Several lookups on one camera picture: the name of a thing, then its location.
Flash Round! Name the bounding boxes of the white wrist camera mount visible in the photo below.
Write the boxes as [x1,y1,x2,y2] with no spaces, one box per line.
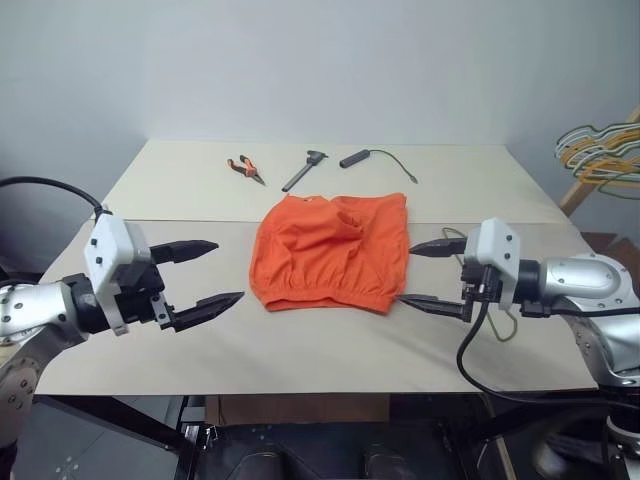
[464,217,522,306]
[83,212,151,336]

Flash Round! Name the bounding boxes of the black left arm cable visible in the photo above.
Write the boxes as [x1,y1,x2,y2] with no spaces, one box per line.
[0,175,110,224]

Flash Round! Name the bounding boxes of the grey black hand tool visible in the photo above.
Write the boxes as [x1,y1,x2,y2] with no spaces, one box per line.
[280,148,329,193]

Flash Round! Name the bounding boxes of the brown cardboard box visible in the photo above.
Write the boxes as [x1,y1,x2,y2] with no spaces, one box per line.
[207,394,391,427]

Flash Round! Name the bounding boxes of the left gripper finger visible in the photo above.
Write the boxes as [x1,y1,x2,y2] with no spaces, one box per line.
[169,290,246,334]
[148,239,220,267]

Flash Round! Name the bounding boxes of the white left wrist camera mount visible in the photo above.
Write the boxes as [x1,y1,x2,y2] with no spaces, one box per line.
[83,212,151,336]

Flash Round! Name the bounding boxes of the clothes hangers on rack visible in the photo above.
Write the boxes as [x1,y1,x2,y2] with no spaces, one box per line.
[558,104,640,219]

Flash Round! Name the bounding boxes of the orange shorts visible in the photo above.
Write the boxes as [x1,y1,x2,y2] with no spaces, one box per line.
[248,192,412,315]

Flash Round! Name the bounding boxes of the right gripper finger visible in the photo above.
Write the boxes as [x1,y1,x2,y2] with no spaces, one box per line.
[408,237,469,260]
[394,293,472,322]

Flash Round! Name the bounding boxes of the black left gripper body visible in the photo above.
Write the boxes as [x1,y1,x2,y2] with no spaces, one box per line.
[112,258,177,331]

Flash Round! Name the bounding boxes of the olive green wire hanger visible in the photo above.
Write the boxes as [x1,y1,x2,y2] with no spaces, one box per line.
[439,226,519,344]

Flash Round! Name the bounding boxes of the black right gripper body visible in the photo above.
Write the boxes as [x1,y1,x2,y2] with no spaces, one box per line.
[458,263,502,322]

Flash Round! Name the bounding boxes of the black cylinder with cable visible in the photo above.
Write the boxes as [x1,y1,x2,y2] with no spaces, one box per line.
[339,147,420,185]

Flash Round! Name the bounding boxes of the dark rounded shape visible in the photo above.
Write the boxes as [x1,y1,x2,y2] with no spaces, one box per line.
[225,438,322,480]
[363,441,417,480]

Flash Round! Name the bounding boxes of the orange handled pliers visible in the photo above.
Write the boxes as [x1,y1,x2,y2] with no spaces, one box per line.
[226,154,268,188]

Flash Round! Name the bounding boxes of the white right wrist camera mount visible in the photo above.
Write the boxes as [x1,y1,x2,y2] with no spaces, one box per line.
[464,217,522,306]

